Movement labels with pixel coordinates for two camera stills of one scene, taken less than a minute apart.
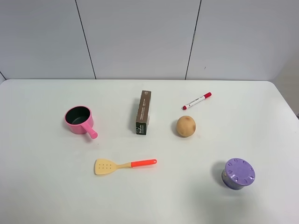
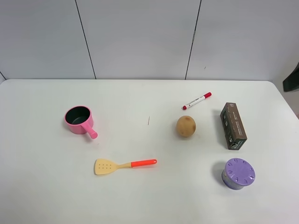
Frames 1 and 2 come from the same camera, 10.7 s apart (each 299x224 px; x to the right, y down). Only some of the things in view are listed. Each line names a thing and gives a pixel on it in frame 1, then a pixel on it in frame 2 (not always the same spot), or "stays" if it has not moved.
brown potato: (186, 126) stays
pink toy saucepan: (80, 120) stays
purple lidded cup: (238, 173) stays
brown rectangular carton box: (143, 115) → (234, 133)
